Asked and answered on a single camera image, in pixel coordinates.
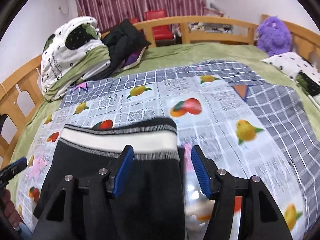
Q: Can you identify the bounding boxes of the black pants with stripe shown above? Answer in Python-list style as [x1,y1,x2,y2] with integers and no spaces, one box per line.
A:
[32,118,185,239]

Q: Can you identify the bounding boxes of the person left hand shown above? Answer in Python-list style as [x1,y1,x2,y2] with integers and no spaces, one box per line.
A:
[1,189,21,229]

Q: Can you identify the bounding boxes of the grey checked sheet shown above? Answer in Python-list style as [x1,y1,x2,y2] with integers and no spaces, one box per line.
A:
[60,60,320,230]

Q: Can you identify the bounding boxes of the fruit print tablecloth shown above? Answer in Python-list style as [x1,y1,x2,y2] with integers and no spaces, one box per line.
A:
[16,74,306,239]

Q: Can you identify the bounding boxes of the folded white green quilt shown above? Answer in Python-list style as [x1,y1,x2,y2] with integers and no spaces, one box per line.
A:
[41,16,111,102]

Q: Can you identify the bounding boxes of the white floral pillow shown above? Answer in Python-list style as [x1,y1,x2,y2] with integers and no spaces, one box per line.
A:
[262,51,319,97]

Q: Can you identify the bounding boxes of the green bed blanket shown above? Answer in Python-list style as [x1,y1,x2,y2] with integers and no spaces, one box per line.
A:
[4,42,320,198]

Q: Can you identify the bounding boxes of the black clothes pile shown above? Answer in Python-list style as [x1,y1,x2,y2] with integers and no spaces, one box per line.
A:
[91,19,151,81]

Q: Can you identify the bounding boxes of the purple plush toy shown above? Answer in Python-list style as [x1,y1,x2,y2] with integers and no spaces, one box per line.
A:
[257,16,292,56]

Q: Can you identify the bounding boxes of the red chair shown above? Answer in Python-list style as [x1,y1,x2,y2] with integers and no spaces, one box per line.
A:
[129,17,139,24]
[145,9,176,46]

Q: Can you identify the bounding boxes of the wooden bed frame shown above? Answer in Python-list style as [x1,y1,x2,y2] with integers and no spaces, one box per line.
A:
[1,16,319,167]

